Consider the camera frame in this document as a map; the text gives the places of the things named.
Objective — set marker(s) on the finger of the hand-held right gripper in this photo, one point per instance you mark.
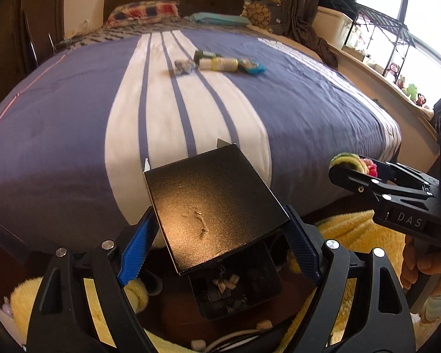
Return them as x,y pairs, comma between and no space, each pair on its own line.
408,174
352,182

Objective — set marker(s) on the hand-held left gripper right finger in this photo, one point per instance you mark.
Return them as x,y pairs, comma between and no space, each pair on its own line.
303,252

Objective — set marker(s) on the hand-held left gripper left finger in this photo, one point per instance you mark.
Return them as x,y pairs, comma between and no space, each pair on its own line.
139,244

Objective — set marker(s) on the black waste bin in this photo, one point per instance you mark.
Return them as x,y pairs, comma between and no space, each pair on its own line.
242,286

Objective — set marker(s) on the black gift box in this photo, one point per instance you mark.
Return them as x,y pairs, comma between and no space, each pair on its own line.
213,206

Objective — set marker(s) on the person's right forearm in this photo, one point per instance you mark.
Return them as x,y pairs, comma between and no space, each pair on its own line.
439,301

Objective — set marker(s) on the person's right hand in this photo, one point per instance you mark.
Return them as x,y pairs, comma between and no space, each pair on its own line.
433,261

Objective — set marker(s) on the yellow fluffy blanket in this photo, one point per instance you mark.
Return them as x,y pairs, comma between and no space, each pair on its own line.
356,231

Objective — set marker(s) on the small dark brown plush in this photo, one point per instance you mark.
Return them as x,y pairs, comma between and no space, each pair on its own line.
421,100

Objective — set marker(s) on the green frog plush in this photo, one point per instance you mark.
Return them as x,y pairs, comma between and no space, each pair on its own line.
411,92

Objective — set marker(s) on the small tan plush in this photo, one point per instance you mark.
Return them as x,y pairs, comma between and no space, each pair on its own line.
402,83

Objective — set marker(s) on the brown monkey plush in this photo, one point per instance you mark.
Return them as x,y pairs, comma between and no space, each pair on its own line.
392,70

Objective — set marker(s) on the blue striped blanket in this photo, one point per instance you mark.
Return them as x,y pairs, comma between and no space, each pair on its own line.
77,117

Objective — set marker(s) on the pink plush toy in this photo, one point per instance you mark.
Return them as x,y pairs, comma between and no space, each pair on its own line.
7,306

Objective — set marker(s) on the teal wipes packet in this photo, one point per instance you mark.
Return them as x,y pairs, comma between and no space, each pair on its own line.
253,67

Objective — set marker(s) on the black drying rack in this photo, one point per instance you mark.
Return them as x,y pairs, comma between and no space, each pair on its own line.
386,22

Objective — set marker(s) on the white storage box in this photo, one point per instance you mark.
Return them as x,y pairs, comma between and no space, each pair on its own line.
332,27

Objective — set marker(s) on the window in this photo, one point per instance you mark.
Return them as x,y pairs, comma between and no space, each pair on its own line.
426,7

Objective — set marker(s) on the cream yellow bottle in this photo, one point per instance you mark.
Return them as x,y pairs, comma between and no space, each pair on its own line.
218,64

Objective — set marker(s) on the grey blue crumpled cloth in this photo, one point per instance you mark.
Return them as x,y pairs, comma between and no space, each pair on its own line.
184,67

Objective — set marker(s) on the brown curtain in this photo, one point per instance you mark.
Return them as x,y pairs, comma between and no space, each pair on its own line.
294,3

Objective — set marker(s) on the wood slice print cushion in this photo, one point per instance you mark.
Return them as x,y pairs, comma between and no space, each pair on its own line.
259,13

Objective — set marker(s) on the dark green bottle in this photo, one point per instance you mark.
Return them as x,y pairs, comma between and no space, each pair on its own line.
205,55

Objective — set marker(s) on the teal pillow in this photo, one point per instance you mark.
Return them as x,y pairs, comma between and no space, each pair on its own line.
220,19

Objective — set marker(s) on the zebra pattern bed sheet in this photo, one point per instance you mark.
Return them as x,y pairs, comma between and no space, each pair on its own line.
132,33

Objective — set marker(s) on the plaid pillow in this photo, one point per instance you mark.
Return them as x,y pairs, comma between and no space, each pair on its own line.
143,13

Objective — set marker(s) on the dark wooden wardrobe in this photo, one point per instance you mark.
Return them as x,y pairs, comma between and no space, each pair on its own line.
7,25

